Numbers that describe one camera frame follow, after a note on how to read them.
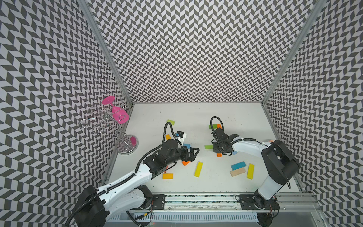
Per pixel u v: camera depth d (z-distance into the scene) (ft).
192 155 2.19
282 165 1.52
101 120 2.77
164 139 1.90
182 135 2.27
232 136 2.27
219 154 2.88
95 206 1.28
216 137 2.43
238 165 2.78
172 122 3.45
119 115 2.83
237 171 2.71
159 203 2.37
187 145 3.07
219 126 2.83
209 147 2.98
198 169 2.77
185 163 2.84
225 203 2.47
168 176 2.69
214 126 2.85
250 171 2.73
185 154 2.17
